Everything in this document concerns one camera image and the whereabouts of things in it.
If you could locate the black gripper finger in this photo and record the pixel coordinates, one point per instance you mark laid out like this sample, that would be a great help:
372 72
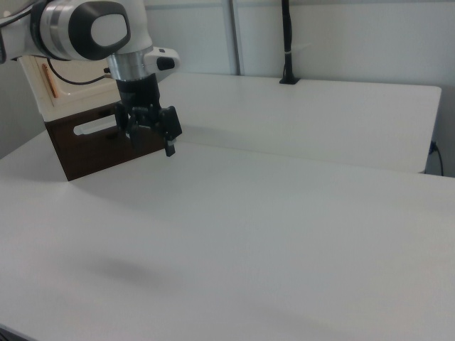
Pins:
170 124
133 133

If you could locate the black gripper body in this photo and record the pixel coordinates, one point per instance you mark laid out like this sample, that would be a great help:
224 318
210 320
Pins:
138 90

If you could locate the white cabinet door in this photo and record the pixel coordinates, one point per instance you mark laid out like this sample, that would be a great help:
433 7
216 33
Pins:
85 90

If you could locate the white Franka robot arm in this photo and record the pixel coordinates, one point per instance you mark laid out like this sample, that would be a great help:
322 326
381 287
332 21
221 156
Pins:
89 28

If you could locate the black pole base clamp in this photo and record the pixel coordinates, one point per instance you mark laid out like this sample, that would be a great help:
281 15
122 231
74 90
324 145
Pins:
289 81

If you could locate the grey wall panel strip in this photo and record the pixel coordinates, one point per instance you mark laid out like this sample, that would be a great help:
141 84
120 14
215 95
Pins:
236 35

